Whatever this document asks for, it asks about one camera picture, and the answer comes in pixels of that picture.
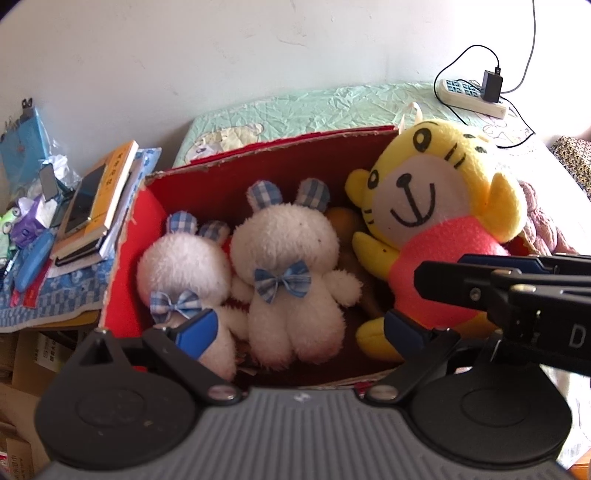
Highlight black charger adapter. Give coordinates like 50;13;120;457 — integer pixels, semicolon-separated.
481;67;503;103

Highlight yellow tiger plush toy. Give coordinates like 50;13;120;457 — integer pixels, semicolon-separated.
345;119;527;339

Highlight brown cardboard boxes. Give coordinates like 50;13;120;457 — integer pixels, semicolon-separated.
1;310;100;474

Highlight blue pencil case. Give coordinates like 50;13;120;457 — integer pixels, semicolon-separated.
14;230;55;293

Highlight smartphone on book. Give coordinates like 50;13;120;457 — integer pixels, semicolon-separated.
63;164;105;238

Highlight mauve teddy bear plush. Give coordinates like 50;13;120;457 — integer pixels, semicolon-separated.
519;181;577;256

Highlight red cardboard box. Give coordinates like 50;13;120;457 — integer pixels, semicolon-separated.
103;127;401;387

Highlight blue patterned cloth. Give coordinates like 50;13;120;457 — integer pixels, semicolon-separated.
1;258;114;333

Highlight white power strip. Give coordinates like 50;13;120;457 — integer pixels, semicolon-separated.
436;79;507;119

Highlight grey power strip cord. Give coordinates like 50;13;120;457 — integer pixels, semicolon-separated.
500;0;538;95

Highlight large white plush bunny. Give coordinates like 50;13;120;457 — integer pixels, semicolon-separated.
230;178;362;370

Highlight green frog toy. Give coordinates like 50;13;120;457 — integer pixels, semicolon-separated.
0;207;21;239

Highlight blue paper bag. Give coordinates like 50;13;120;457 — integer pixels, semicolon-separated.
1;98;50;197

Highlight small white plush bunny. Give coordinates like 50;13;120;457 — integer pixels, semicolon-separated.
136;211;249;380

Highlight blue patterned book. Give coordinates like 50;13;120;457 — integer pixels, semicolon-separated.
47;148;162;278

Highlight floral patterned pillow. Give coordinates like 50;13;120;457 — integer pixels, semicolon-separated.
550;136;591;199

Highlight yellow book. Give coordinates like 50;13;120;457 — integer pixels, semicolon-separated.
50;140;139;254

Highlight black charger cable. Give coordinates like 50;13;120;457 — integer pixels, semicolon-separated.
431;44;537;150

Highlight purple tissue pack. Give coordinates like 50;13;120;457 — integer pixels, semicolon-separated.
10;194;57;249

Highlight green cartoon bear bedsheet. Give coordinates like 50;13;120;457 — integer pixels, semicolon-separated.
173;82;531;167

